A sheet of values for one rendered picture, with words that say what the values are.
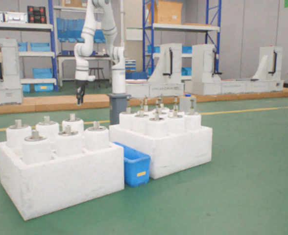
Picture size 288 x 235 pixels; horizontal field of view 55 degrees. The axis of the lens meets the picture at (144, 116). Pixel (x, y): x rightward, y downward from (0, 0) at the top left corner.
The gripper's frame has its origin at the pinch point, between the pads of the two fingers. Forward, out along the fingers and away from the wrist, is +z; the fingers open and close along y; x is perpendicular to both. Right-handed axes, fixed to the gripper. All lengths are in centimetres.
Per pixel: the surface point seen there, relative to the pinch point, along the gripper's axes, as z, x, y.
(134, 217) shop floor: 17, 39, 84
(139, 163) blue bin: 9, 39, 59
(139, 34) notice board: -58, 14, -638
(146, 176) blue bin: 15, 42, 57
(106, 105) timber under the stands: 40, -5, -166
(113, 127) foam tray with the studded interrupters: 5.9, 23.6, 24.4
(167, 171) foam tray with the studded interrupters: 16, 52, 48
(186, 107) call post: -5, 64, 4
